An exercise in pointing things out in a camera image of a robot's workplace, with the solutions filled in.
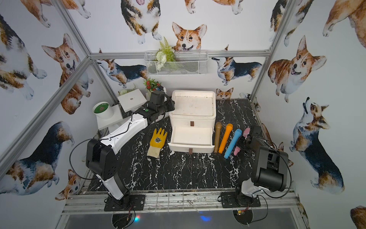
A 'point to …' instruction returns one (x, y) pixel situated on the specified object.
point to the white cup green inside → (103, 110)
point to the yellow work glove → (157, 143)
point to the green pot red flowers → (152, 85)
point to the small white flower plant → (125, 91)
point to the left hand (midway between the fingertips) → (176, 101)
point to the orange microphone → (229, 128)
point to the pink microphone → (246, 132)
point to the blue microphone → (236, 137)
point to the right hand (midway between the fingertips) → (238, 142)
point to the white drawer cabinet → (192, 121)
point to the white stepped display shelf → (125, 102)
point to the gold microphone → (218, 127)
